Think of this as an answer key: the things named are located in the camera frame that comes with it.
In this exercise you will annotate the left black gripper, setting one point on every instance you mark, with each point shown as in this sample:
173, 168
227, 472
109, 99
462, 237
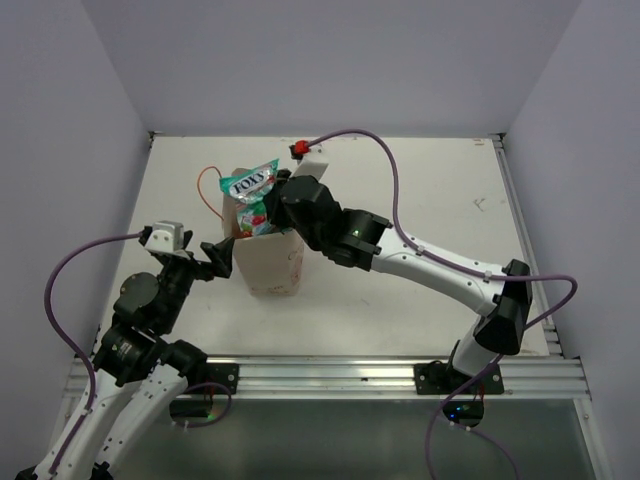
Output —
219, 255

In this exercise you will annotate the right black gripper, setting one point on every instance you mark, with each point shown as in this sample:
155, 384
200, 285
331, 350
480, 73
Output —
274, 204

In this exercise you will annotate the printed bear paper bag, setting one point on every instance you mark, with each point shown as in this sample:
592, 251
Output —
270, 263

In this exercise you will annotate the green Fox's mint bag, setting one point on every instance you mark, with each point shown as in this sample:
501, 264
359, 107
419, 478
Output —
244, 192

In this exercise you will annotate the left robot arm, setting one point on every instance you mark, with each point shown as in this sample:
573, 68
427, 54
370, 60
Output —
136, 374

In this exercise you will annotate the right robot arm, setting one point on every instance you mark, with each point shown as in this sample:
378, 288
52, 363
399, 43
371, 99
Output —
354, 238

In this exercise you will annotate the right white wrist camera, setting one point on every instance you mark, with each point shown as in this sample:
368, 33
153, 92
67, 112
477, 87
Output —
310, 161

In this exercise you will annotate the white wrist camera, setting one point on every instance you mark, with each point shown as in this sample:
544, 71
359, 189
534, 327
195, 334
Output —
167, 238
310, 161

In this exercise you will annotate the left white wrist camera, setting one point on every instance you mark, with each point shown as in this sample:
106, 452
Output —
167, 238

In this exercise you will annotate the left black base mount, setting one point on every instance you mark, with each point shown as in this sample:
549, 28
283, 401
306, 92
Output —
208, 397

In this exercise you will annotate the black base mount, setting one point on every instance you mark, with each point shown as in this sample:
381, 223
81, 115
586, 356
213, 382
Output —
208, 397
438, 378

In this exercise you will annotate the aluminium front rail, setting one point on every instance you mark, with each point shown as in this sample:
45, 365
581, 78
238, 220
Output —
392, 378

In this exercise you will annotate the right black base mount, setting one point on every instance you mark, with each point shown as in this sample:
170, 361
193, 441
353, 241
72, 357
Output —
438, 378

